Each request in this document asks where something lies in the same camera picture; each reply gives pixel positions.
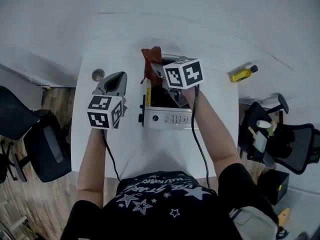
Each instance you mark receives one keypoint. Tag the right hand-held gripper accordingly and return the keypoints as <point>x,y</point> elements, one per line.
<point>185,74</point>

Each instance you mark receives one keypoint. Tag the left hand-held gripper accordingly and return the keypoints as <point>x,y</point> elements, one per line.
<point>100,116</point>

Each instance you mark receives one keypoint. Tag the reddish-brown cloth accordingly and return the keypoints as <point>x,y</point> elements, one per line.
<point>151,56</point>

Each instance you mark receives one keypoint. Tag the white portable gas stove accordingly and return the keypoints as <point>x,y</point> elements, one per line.
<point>160,119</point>

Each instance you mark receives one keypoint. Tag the person's left forearm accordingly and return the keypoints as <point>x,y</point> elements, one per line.
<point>92,164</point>

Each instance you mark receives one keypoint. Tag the person's right forearm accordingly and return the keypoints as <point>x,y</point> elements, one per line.
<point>212,134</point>

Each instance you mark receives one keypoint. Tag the yellow oil bottle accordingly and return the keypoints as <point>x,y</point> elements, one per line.
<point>240,75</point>

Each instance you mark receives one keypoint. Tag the black mesh office chair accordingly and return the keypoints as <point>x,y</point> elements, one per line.
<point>300,144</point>
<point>47,146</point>

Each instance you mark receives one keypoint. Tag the white cylinder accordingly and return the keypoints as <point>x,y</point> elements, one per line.
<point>263,124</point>

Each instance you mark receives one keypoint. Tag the pale green plant sprig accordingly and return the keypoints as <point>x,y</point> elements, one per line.
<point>272,130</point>

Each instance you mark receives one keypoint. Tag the person's black star-print shirt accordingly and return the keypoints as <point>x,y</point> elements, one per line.
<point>162,216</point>

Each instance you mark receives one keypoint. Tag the black box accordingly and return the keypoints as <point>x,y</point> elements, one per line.
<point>272,186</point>

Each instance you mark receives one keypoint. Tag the person's grey trousers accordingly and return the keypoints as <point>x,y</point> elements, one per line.
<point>252,224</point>

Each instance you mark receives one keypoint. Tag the yellow tool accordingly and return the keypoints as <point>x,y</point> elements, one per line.
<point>284,216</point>

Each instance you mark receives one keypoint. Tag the black scissors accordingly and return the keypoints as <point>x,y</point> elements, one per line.
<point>282,233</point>

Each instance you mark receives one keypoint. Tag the white metal frame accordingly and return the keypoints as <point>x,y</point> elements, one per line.
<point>17,221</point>

